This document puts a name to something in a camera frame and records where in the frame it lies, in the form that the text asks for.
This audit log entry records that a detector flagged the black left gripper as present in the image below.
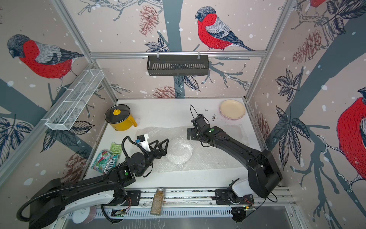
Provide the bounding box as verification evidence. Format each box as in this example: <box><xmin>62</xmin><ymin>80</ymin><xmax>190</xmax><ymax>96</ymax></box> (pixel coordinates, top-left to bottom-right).
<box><xmin>137</xmin><ymin>139</ymin><xmax>168</xmax><ymax>177</ymax></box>

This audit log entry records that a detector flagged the patterned plate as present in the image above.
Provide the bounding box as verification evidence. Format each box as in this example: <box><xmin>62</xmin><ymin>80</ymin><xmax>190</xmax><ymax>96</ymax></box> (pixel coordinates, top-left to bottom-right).
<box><xmin>166</xmin><ymin>137</ymin><xmax>193</xmax><ymax>170</ymax></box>

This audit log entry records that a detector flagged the cream plate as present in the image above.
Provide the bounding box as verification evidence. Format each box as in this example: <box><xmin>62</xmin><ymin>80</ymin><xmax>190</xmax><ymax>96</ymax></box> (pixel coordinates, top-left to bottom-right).
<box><xmin>219</xmin><ymin>100</ymin><xmax>246</xmax><ymax>118</ymax></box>

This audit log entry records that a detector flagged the pink dinner plate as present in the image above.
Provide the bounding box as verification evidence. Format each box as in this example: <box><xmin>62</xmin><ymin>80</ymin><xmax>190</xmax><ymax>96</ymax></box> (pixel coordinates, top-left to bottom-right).
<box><xmin>220</xmin><ymin>113</ymin><xmax>245</xmax><ymax>121</ymax></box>

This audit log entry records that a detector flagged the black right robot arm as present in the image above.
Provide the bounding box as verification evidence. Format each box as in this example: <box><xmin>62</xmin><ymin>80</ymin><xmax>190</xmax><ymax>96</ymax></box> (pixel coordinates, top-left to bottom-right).
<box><xmin>187</xmin><ymin>114</ymin><xmax>283</xmax><ymax>198</ymax></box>

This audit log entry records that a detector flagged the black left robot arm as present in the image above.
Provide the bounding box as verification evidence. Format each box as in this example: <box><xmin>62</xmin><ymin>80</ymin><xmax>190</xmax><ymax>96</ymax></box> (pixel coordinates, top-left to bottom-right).
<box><xmin>16</xmin><ymin>136</ymin><xmax>169</xmax><ymax>229</ymax></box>

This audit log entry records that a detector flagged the small green sachet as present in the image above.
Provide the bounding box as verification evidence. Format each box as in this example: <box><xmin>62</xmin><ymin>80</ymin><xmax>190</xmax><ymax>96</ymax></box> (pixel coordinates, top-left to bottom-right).
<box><xmin>109</xmin><ymin>142</ymin><xmax>122</xmax><ymax>156</ymax></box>

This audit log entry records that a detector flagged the yellow pot with black lid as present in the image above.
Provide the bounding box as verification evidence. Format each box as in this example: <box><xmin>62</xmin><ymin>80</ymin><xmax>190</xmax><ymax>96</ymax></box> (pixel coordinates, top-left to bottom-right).
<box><xmin>104</xmin><ymin>104</ymin><xmax>137</xmax><ymax>131</ymax></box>

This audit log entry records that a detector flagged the green snack packet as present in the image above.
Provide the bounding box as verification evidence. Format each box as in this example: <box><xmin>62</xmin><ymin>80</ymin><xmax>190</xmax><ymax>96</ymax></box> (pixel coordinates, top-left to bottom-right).
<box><xmin>91</xmin><ymin>150</ymin><xmax>119</xmax><ymax>174</ymax></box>

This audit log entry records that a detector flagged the spice jar with granules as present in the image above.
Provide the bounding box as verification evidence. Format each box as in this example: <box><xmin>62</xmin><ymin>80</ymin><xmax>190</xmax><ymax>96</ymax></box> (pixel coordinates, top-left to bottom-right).
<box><xmin>150</xmin><ymin>188</ymin><xmax>165</xmax><ymax>216</ymax></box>

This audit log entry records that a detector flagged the white tape roll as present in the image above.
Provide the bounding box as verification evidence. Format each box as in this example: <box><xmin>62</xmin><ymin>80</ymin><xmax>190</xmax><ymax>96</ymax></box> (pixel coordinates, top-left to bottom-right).
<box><xmin>71</xmin><ymin>206</ymin><xmax>97</xmax><ymax>224</ymax></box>

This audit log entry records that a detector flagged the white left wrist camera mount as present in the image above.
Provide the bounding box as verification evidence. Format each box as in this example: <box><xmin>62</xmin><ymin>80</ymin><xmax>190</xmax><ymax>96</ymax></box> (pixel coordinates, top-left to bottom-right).
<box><xmin>136</xmin><ymin>134</ymin><xmax>151</xmax><ymax>152</ymax></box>

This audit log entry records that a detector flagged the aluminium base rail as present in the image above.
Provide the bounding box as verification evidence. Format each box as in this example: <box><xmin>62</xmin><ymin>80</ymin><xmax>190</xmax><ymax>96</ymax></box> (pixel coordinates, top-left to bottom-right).
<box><xmin>105</xmin><ymin>188</ymin><xmax>299</xmax><ymax>219</ymax></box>

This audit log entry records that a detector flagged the black hanging wire basket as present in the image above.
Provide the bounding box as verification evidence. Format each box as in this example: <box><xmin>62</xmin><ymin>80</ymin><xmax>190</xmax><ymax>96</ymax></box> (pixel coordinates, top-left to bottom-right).
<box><xmin>147</xmin><ymin>54</ymin><xmax>209</xmax><ymax>76</ymax></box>

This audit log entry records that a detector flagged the white wire mesh shelf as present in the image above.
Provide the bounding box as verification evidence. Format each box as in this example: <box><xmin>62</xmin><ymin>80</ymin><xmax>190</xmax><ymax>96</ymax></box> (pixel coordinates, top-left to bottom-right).
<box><xmin>45</xmin><ymin>69</ymin><xmax>105</xmax><ymax>130</ymax></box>

